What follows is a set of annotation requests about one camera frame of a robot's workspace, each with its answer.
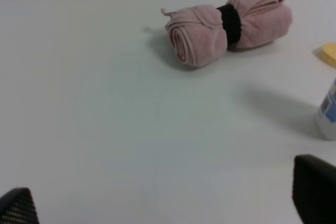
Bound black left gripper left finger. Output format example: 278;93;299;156
0;187;39;224

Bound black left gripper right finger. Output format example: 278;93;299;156
292;155;335;224

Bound pink towel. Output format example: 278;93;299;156
161;0;292;68

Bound white bottle blue cap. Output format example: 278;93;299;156
315;77;336;141

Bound yellow spatula red handle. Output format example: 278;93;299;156
312;42;336;68

